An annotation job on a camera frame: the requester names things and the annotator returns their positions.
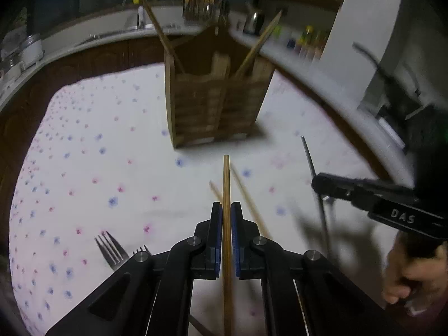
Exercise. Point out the wooden base cabinets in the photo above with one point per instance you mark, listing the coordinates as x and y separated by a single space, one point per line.
80 63

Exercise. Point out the white floral tablecloth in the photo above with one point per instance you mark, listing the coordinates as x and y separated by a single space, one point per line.
105 182

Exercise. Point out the steel electric kettle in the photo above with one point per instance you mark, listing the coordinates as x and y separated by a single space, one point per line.
253 21

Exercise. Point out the large metal fork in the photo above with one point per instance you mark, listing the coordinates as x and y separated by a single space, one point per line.
112 250

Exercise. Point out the green cup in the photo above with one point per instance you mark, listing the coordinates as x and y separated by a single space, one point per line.
277 30

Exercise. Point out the kitchen faucet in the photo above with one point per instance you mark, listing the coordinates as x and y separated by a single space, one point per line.
140 16

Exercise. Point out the white pot with steel lid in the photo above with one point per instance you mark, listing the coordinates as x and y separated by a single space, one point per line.
31 51

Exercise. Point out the small metal fork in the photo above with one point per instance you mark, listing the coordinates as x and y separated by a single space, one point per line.
141 250

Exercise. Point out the metal chopstick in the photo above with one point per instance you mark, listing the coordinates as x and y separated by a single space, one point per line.
309 161

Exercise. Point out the person's right hand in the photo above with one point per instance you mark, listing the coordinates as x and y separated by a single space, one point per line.
413 273

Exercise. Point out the wooden utensil holder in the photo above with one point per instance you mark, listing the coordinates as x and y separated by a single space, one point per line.
196 105

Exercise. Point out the steel sink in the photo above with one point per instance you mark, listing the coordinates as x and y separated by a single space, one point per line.
122 33

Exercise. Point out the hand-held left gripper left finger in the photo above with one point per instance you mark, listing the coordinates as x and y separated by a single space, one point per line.
218 238

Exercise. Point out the countertop knife rack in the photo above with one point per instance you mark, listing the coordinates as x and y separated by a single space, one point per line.
218 10

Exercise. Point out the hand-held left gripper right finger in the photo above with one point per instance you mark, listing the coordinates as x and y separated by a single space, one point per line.
236 238

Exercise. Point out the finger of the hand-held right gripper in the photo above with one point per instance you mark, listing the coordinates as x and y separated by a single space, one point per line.
336 187

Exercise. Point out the knife rack with utensils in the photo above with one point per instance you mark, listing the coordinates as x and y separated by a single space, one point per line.
198 1

